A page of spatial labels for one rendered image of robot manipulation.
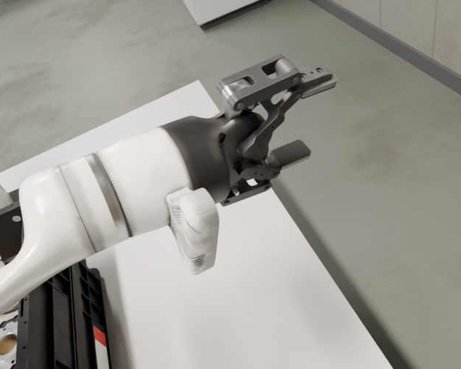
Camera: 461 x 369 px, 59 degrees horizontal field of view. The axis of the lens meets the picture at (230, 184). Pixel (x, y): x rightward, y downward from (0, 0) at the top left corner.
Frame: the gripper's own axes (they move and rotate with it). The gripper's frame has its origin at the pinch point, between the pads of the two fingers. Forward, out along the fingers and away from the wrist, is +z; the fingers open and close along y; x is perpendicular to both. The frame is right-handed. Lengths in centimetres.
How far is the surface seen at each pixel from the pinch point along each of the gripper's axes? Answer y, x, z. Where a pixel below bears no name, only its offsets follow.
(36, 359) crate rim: 25.3, -0.6, -32.0
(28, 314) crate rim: 25.0, -6.0, -31.3
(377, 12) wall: 88, -110, 155
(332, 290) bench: 35.1, 7.9, 8.8
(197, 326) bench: 42.5, 0.5, -11.3
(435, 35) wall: 75, -71, 147
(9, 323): 35, -11, -36
